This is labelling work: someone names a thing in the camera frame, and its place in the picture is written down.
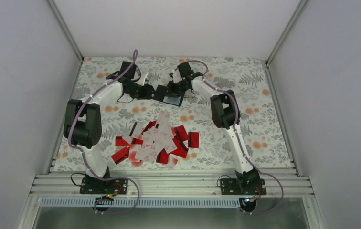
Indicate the red card centre right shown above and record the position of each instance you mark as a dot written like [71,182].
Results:
[181,133]

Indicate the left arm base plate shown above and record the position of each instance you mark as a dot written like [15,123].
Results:
[91,185]

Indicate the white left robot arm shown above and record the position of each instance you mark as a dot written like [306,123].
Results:
[83,123]

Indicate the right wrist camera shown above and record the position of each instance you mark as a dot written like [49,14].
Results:
[175,76]

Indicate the slotted cable duct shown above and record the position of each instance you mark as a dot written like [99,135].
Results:
[124,202]

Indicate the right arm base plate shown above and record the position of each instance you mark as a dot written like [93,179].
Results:
[231,186]

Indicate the red card far right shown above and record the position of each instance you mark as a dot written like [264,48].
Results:
[193,141]

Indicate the white floral card centre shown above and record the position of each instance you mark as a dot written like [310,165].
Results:
[153,135]

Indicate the aluminium frame post right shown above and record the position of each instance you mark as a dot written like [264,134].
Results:
[286,31]

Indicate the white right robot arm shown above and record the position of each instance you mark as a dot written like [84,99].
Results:
[191,75]

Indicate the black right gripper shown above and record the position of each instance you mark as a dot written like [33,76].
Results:
[171,90]

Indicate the black card holder wallet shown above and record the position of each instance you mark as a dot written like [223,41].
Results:
[162,94]

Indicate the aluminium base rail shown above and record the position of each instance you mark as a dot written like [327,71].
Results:
[176,183]

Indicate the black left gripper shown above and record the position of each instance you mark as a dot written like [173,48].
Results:
[146,94]

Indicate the red card lower right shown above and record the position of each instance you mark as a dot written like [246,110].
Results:
[180,151]

